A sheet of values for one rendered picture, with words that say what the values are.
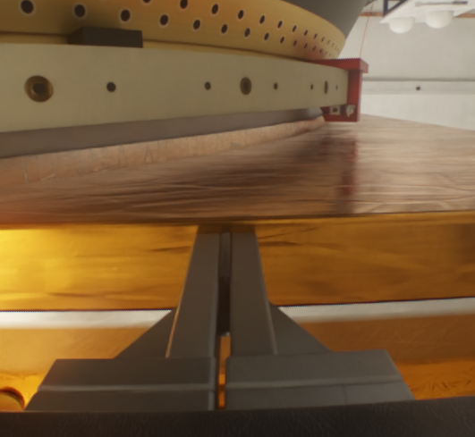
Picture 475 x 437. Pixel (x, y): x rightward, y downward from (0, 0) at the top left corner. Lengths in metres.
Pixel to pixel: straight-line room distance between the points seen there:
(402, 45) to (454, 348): 6.03
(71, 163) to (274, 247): 0.17
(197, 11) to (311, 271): 0.23
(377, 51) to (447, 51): 1.12
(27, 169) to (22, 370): 0.13
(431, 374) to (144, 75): 0.25
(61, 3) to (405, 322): 0.28
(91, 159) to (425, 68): 6.18
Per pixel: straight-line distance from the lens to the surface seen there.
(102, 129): 0.30
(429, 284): 0.20
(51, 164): 0.28
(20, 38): 0.29
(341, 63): 0.50
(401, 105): 6.18
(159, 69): 0.25
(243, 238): 0.15
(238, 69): 0.30
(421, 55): 6.32
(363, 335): 0.20
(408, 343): 0.21
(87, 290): 0.19
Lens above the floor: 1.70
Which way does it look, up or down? 17 degrees up
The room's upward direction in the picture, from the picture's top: 179 degrees clockwise
